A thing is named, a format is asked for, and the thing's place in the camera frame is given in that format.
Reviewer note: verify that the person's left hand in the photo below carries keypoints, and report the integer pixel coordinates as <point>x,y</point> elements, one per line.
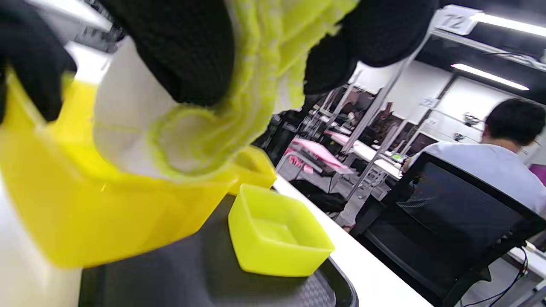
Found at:
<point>30,51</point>

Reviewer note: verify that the person's right hand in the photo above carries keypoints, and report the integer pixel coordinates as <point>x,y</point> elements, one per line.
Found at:
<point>183,47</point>

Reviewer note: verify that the white yellow-edged dish cloth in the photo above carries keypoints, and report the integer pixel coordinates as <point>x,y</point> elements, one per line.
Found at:
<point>264,64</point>

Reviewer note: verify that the amber yellow plastic food container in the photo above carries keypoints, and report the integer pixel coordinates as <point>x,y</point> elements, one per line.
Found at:
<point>256,170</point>
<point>106,221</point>

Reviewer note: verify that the lemon yellow plastic food container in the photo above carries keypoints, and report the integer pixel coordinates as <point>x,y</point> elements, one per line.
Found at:
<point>277,238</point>

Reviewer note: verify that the stack of pink sheets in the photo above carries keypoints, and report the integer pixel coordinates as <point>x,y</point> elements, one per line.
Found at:
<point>315,151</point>

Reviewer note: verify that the black backpack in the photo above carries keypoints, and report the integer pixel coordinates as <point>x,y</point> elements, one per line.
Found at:
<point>320,196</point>

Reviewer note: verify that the white desk leg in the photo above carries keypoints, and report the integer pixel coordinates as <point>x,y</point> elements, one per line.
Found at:
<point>384,111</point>

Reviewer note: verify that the black plastic tray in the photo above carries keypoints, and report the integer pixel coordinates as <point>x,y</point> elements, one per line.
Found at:
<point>192,277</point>

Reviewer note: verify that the white hanging sign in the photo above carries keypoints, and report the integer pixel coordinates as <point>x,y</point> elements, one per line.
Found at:
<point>456,19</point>

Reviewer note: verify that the ceiling light strip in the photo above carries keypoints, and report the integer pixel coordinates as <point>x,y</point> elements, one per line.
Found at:
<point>490,76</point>
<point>507,23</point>

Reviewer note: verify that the black mesh office chair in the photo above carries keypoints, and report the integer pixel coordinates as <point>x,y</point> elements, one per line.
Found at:
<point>448,213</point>

